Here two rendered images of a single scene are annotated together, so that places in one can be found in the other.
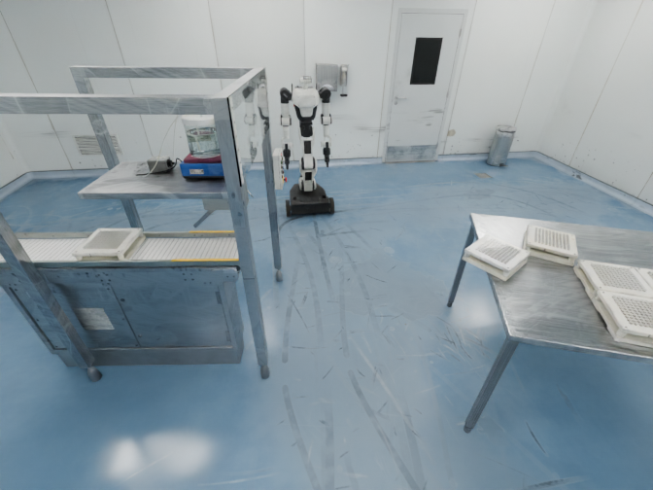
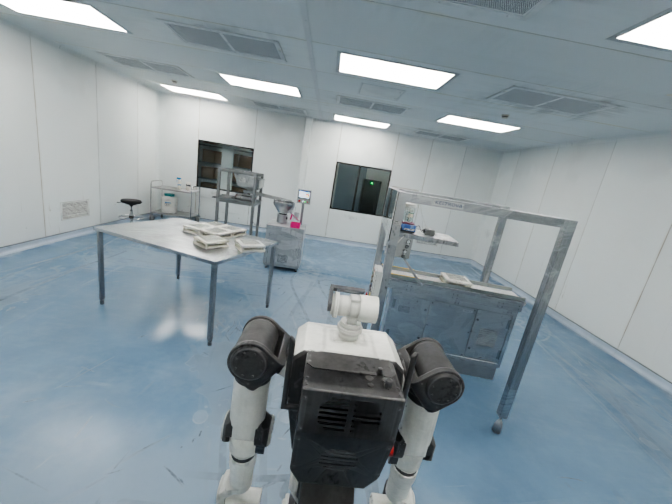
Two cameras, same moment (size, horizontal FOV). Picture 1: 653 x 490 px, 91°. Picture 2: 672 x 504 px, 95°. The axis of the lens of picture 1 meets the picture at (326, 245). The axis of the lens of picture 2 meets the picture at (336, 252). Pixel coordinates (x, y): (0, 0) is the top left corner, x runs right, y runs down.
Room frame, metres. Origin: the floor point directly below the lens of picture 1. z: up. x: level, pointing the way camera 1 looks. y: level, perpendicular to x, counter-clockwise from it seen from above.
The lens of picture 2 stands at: (4.39, 0.24, 1.76)
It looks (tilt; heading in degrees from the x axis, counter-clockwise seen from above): 14 degrees down; 185
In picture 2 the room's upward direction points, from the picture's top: 9 degrees clockwise
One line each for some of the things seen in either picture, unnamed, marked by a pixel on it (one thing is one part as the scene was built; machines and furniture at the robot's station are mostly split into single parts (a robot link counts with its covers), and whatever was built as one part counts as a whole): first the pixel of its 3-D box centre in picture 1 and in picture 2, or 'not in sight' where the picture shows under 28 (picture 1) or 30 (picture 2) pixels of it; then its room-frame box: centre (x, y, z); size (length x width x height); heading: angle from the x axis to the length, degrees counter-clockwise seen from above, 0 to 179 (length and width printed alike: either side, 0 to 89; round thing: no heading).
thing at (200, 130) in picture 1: (202, 132); (406, 211); (1.47, 0.56, 1.52); 0.15 x 0.15 x 0.19
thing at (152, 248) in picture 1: (122, 255); (449, 286); (1.42, 1.12, 0.87); 1.35 x 0.25 x 0.05; 92
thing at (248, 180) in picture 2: not in sight; (250, 213); (-1.17, -1.98, 0.75); 1.43 x 1.06 x 1.50; 99
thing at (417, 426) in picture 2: (285, 114); (413, 426); (3.66, 0.46, 1.12); 0.13 x 0.12 x 0.22; 98
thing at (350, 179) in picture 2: not in sight; (360, 189); (-3.50, -0.14, 1.43); 1.38 x 0.01 x 1.16; 99
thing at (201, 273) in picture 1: (124, 260); (448, 289); (1.42, 1.12, 0.83); 1.30 x 0.29 x 0.10; 92
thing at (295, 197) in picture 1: (307, 191); not in sight; (3.72, 0.25, 0.19); 0.64 x 0.52 x 0.33; 9
